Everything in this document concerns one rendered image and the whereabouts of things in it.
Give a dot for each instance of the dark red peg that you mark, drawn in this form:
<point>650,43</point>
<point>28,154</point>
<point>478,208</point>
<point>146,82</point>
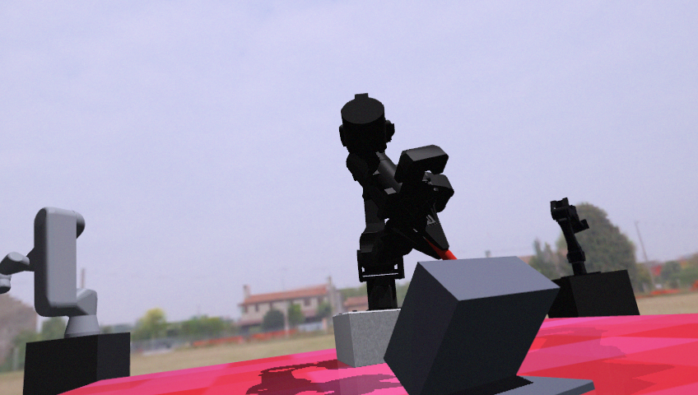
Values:
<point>445,255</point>

